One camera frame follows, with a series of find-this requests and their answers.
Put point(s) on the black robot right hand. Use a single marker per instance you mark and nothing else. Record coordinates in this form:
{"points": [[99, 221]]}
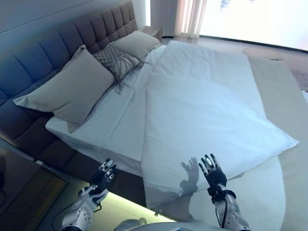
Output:
{"points": [[216, 178]]}

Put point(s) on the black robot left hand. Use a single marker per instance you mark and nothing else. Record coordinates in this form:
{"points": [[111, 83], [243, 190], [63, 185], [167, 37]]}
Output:
{"points": [[101, 180]]}

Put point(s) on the white duvet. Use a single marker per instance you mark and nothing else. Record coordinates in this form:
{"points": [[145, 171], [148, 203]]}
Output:
{"points": [[204, 108]]}

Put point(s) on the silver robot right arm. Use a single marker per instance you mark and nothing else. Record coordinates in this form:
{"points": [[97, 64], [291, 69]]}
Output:
{"points": [[234, 211]]}

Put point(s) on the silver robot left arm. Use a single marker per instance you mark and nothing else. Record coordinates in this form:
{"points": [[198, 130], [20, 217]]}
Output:
{"points": [[81, 211]]}

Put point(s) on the beige bed pillow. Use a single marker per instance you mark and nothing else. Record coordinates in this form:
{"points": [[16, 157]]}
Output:
{"points": [[72, 89], [139, 43]]}

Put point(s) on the thin white top sheet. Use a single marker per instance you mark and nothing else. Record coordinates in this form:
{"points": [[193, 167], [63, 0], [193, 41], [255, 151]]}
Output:
{"points": [[252, 192]]}

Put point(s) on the wooden nightstand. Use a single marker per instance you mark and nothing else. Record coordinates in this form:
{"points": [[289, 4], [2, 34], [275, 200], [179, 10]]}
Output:
{"points": [[154, 30], [43, 183]]}

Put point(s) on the mattress with white sheet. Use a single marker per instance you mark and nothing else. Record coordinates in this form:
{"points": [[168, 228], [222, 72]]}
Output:
{"points": [[115, 120]]}

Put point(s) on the silver robot torso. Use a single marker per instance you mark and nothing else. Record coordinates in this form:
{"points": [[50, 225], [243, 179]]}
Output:
{"points": [[156, 227]]}

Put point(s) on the beige bedspread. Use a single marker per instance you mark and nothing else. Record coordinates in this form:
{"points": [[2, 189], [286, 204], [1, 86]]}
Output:
{"points": [[288, 101]]}

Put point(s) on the macrame fringed cushion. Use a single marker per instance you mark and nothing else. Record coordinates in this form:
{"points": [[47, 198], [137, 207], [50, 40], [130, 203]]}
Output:
{"points": [[110, 56]]}

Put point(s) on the patterned floor rug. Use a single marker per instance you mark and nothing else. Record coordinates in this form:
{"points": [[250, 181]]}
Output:
{"points": [[300, 79]]}

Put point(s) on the sheer pale curtain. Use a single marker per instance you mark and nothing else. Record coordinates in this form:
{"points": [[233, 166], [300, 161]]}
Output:
{"points": [[190, 16]]}

